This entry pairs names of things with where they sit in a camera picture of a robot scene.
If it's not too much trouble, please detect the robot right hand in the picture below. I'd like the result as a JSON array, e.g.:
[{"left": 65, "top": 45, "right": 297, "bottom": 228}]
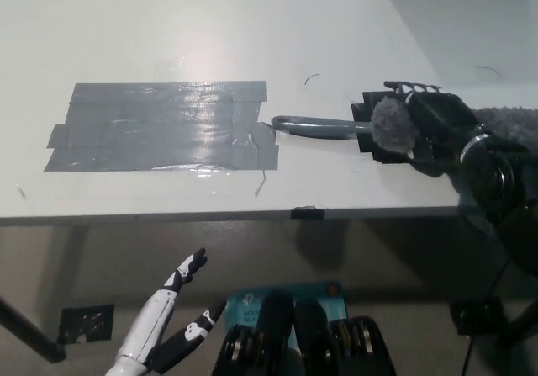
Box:
[{"left": 382, "top": 80, "right": 485, "bottom": 179}]

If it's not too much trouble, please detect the black tape spot mark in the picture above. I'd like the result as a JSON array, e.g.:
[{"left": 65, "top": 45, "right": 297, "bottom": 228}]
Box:
[{"left": 350, "top": 90, "right": 422, "bottom": 167}]

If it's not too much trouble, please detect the black table leg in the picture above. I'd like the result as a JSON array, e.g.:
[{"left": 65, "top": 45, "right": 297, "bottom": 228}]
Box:
[{"left": 0, "top": 296, "right": 67, "bottom": 363}]

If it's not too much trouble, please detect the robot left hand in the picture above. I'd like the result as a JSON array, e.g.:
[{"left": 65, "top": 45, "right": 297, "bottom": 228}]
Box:
[{"left": 104, "top": 246, "right": 229, "bottom": 376}]

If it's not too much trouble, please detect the black floor bracket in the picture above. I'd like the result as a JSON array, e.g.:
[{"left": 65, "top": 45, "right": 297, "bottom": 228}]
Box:
[{"left": 57, "top": 304, "right": 116, "bottom": 345}]

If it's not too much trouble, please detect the grey fluffy duster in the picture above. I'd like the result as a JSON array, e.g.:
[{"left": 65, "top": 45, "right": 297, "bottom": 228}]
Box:
[{"left": 270, "top": 97, "right": 538, "bottom": 196}]

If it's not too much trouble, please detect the grey duct tape patch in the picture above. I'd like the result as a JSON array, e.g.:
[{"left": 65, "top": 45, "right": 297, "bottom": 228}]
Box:
[{"left": 43, "top": 80, "right": 281, "bottom": 172}]

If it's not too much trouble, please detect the black floor foot plate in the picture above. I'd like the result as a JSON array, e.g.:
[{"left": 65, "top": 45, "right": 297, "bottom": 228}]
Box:
[{"left": 448, "top": 299, "right": 506, "bottom": 336}]

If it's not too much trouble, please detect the teal router box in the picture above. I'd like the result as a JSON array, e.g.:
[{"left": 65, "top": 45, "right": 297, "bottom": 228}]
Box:
[{"left": 224, "top": 280, "right": 350, "bottom": 331}]

